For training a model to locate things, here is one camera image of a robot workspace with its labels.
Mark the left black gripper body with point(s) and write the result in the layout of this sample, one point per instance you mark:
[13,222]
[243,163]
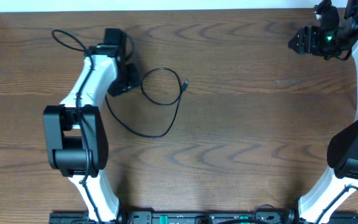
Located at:
[128,81]

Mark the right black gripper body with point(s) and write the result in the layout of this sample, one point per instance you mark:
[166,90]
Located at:
[328,42]

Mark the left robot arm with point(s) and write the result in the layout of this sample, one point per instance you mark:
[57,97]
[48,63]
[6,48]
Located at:
[75,137]

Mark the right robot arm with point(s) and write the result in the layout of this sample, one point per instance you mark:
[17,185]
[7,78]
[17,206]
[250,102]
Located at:
[340,179]

